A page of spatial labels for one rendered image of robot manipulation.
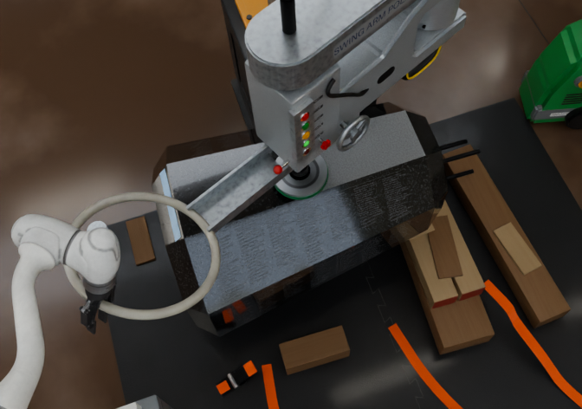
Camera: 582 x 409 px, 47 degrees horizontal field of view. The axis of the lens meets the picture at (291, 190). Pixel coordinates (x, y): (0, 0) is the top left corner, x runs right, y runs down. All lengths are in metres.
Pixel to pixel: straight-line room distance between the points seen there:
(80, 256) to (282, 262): 1.04
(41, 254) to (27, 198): 2.01
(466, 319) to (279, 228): 1.03
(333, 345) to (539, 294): 0.97
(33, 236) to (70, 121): 2.19
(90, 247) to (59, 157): 2.14
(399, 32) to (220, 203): 0.82
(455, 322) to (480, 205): 0.62
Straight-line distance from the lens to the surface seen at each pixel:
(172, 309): 2.06
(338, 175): 2.64
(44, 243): 1.86
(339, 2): 1.97
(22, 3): 4.69
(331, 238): 2.68
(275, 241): 2.63
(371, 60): 2.22
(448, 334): 3.15
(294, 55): 1.85
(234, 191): 2.34
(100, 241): 1.81
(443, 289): 3.10
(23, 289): 1.81
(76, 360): 3.43
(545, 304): 3.32
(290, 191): 2.54
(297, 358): 3.09
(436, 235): 3.18
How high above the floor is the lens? 3.14
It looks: 63 degrees down
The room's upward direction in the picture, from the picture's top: 6 degrees counter-clockwise
